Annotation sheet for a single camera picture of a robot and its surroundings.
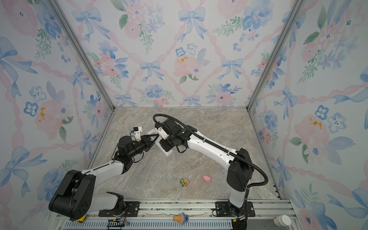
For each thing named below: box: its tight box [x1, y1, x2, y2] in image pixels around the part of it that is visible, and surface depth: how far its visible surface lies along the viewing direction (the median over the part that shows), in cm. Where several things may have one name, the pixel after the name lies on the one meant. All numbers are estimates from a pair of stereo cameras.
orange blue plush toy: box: [173, 212, 189, 226], surface depth 71 cm
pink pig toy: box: [203, 175, 212, 183], surface depth 85 cm
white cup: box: [273, 214, 292, 228], surface depth 67 cm
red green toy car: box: [179, 177, 190, 187], surface depth 83 cm
